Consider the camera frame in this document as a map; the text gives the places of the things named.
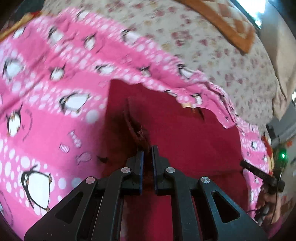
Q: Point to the pink penguin print blanket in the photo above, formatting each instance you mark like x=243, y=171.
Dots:
x=55, y=78

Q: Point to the beige curtain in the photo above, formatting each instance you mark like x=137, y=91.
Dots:
x=279, y=43

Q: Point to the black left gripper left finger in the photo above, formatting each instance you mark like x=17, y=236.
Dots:
x=92, y=210

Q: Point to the orange white patterned cloth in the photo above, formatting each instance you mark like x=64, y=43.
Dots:
x=228, y=19

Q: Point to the dark red small garment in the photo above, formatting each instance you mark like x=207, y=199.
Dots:
x=193, y=141

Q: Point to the floral cream bed sheet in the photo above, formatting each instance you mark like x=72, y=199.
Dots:
x=249, y=79

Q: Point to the person's right hand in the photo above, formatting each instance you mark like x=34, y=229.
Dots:
x=274, y=203

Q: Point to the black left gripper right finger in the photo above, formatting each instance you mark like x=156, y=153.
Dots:
x=200, y=209

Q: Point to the window with grille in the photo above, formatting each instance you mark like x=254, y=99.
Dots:
x=252, y=9

